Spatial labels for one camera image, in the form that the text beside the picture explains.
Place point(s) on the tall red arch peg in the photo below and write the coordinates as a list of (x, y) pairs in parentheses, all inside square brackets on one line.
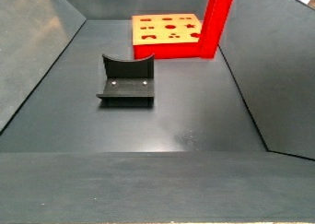
[(214, 23)]

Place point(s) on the black curved holder bracket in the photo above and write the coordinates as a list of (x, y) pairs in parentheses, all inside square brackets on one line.
[(130, 85)]

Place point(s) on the red shape sorting board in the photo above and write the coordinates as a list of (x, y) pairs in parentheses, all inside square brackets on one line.
[(170, 36)]

